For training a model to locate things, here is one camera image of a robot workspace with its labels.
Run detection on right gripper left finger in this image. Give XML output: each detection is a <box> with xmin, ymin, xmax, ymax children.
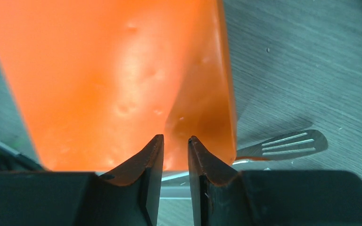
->
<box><xmin>99</xmin><ymin>134</ymin><xmax>164</xmax><ymax>226</ymax></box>

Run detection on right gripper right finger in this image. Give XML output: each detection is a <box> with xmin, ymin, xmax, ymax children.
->
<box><xmin>188</xmin><ymin>136</ymin><xmax>244</xmax><ymax>226</ymax></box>

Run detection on orange box lid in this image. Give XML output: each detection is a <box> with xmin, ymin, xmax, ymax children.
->
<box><xmin>0</xmin><ymin>0</ymin><xmax>237</xmax><ymax>171</ymax></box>

